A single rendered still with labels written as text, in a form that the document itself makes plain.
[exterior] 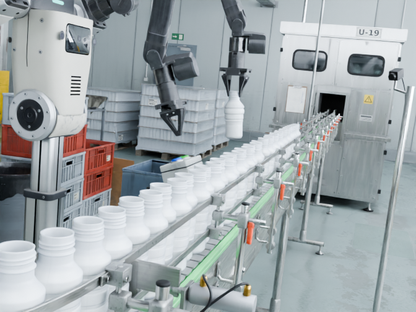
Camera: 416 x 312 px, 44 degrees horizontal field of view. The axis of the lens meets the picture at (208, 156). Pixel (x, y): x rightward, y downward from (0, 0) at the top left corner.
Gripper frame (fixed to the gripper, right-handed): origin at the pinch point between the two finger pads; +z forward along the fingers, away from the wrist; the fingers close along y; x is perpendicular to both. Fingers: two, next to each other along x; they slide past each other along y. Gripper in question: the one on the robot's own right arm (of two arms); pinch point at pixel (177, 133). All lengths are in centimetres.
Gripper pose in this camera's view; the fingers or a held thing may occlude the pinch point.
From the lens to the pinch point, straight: 148.2
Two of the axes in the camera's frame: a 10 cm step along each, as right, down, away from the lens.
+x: -9.3, 2.1, 3.0
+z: 2.4, 9.7, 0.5
